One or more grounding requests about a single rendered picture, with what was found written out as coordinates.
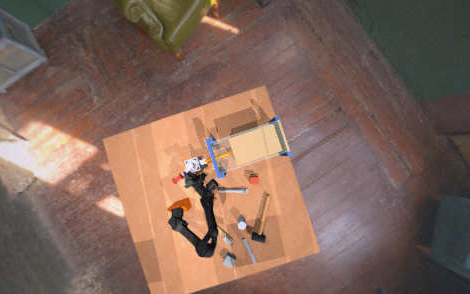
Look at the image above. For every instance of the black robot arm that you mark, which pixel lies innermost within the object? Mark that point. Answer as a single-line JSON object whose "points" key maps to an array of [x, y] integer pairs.
{"points": [[178, 224]]}

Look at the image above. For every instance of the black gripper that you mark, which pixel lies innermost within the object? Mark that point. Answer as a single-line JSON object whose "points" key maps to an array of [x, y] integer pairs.
{"points": [[190, 179]]}

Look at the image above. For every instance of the black-headed hammer with wooden handle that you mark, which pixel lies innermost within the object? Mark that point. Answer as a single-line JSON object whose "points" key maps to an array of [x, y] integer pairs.
{"points": [[259, 236]]}

